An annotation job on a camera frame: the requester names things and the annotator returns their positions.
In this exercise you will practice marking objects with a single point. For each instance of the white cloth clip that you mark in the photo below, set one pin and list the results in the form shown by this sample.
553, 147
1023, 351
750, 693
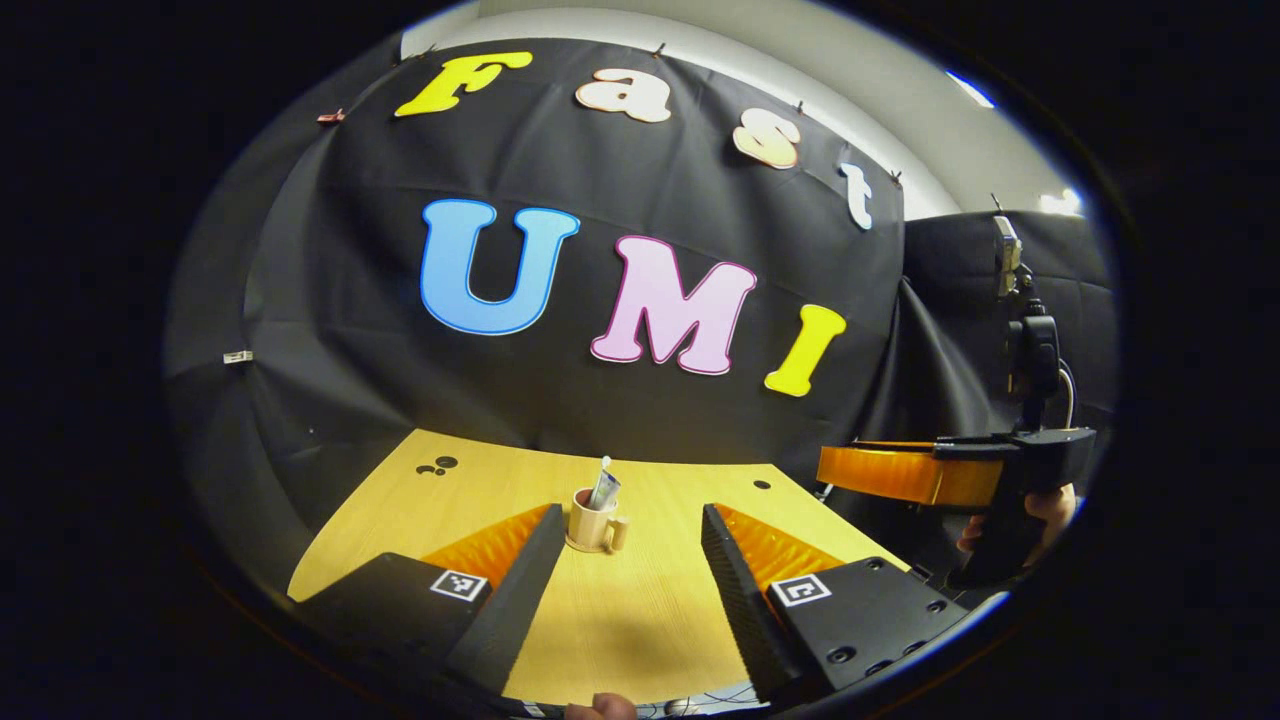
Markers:
238, 357

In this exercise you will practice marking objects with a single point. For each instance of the wooden desktop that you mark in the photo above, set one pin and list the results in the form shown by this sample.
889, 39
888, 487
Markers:
640, 620

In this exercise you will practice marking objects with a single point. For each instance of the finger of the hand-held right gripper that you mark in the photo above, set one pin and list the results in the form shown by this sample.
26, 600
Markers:
900, 475

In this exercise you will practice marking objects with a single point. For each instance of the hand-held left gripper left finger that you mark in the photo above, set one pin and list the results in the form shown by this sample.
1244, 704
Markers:
525, 590

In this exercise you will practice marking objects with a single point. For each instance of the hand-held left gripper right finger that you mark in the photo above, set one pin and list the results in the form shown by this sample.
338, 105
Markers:
740, 590

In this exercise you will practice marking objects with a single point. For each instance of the white blue toothpaste tube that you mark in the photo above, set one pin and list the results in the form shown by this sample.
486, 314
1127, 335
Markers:
604, 492

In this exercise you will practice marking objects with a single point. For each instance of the black backdrop cloth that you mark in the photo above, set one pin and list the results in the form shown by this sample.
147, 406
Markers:
600, 400

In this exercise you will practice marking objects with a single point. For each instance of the red cloth clip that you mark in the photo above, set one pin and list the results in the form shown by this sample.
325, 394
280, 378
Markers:
332, 116

